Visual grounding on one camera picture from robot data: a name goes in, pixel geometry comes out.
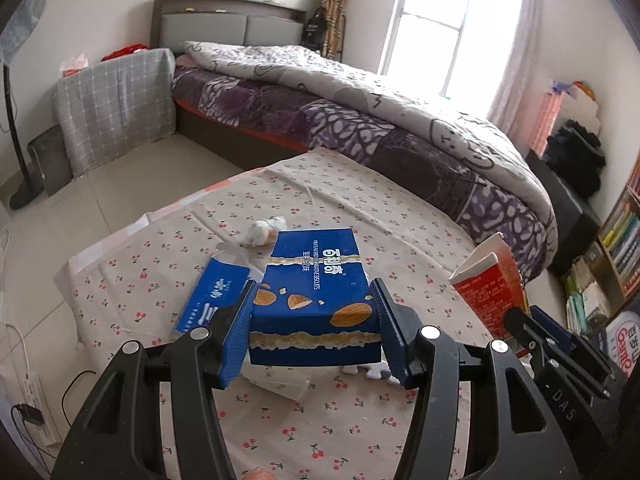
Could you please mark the blue biscuit box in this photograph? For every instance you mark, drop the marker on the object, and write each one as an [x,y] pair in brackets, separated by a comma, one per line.
[310,280]

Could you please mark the black plug adapter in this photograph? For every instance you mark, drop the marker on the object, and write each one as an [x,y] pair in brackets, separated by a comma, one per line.
[27,412]

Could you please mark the small crumpled white wad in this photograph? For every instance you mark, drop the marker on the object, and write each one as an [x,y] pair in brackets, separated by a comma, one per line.
[262,232]

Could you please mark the white notched foam piece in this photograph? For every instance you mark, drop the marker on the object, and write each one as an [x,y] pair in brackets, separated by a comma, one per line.
[367,371]

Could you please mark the clear plastic wrap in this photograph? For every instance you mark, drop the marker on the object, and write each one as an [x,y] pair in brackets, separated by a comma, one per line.
[275,382]

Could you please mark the black clothing pile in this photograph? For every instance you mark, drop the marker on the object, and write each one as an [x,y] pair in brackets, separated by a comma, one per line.
[575,160]

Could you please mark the black bag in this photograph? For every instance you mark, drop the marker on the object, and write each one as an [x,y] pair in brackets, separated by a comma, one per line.
[314,30]

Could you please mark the dark wooden bed frame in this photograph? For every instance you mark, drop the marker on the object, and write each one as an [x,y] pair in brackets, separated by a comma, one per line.
[200,30]

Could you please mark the pink checked panel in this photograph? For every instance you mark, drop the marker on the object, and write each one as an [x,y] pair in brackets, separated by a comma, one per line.
[545,120]

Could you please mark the purple patterned blanket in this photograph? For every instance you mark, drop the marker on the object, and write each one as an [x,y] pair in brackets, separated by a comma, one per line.
[350,125]

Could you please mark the red cloth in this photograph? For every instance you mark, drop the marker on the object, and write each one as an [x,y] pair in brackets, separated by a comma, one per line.
[127,51]

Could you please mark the stack of pale booklets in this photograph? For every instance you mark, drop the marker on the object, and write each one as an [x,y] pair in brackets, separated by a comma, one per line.
[582,300]

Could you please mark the white power strip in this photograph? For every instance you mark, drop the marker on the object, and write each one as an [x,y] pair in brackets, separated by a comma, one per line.
[36,390]

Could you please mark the black standing fan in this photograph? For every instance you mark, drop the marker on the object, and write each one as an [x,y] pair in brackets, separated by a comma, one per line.
[15,125]

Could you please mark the row of colourful books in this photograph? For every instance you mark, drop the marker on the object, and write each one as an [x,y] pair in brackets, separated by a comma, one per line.
[625,235]

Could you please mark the grey cartoon print quilt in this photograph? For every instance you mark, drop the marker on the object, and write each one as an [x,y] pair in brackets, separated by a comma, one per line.
[350,80]

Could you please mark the blue tissue packet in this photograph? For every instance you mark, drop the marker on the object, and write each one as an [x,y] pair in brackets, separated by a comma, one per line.
[210,295]

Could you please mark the wooden bookshelf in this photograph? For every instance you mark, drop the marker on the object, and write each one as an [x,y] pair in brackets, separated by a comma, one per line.
[611,272]

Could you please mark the pale pink curtain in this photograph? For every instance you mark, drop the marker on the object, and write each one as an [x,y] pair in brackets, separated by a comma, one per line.
[520,50]

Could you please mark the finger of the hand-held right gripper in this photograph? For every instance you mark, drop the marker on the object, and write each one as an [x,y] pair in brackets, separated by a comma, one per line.
[545,347]
[547,321]

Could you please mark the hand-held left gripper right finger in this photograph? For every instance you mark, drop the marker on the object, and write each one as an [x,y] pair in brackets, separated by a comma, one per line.
[395,330]

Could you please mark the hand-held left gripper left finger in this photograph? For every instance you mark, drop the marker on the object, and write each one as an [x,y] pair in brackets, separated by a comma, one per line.
[235,340]

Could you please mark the white navy carton red logo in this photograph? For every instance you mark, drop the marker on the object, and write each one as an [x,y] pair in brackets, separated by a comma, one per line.
[622,342]

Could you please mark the window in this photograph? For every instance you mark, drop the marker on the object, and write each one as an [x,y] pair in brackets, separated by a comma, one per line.
[435,35]

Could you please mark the white foam board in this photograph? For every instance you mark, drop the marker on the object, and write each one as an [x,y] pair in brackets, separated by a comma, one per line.
[580,107]

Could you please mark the plaid coat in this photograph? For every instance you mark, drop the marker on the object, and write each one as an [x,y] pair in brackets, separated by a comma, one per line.
[334,0]

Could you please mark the black storage bench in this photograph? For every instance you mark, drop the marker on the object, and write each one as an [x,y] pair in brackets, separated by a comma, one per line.
[570,220]

